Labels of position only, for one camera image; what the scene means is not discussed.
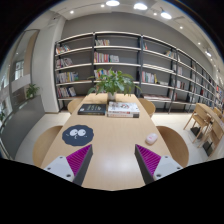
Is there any small plant on ledge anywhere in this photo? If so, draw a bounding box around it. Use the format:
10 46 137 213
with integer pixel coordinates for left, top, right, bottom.
26 84 39 99

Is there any wooden chair near left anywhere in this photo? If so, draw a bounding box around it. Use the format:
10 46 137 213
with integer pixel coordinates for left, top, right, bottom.
32 125 62 167

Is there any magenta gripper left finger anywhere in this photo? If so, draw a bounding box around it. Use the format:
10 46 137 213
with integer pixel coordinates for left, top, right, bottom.
44 145 93 186

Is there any green potted plant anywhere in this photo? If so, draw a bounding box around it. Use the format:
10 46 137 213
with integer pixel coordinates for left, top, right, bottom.
87 69 141 102

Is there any wooden side table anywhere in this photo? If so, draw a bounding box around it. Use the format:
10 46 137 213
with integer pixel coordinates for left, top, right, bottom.
199 103 224 156

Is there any wooden chair far right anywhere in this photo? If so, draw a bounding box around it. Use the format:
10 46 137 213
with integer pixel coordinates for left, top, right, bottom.
139 98 156 117

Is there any wooden chair at side table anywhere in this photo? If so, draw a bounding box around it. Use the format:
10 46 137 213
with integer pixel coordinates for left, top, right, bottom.
189 103 211 141

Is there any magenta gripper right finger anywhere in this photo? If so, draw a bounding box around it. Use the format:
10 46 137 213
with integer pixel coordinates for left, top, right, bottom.
135 144 182 184

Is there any wooden chair far left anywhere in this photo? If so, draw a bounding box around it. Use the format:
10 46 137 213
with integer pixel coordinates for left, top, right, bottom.
67 98 83 114

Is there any black book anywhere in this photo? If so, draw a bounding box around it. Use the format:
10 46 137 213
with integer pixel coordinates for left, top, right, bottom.
78 104 106 115

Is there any dark round cartoon mouse pad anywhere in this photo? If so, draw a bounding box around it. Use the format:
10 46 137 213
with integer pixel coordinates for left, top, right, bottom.
62 125 94 146

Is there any white book stack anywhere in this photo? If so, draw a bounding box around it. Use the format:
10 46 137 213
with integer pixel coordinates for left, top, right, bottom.
107 101 140 118

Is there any large wall bookshelf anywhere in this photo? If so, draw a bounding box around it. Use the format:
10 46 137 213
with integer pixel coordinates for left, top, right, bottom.
54 31 224 112

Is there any wooden chair near right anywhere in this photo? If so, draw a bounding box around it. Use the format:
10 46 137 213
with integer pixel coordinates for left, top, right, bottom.
157 126 189 167

